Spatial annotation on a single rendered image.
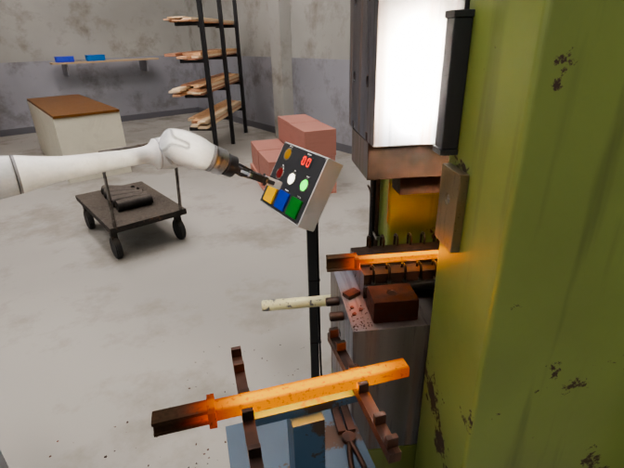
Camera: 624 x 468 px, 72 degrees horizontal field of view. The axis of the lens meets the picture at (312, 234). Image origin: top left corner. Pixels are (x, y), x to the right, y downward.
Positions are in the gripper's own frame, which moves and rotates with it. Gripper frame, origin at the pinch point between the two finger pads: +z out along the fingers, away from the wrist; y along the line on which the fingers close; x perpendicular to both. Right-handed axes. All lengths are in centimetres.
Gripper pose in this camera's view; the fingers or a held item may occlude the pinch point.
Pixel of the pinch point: (272, 182)
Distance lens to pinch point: 157.5
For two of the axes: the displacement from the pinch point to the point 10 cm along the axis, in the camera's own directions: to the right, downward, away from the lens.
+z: 7.5, 2.5, 6.1
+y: 5.2, 3.5, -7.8
